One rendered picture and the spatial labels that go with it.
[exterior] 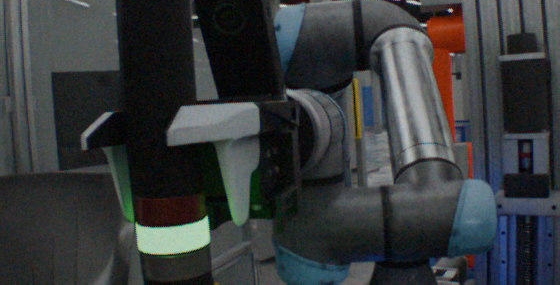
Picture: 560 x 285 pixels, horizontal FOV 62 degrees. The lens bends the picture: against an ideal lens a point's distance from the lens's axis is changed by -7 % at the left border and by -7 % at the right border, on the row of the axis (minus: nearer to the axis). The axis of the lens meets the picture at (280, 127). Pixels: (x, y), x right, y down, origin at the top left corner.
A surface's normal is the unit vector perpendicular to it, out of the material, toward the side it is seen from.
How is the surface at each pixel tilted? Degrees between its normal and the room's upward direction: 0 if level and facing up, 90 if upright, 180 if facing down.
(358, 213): 59
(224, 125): 90
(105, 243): 36
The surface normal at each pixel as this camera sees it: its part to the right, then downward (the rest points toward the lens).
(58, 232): 0.14, -0.76
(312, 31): -0.15, -0.02
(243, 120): 0.87, -0.04
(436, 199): -0.15, -0.66
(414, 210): -0.17, -0.39
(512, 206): -0.54, 0.08
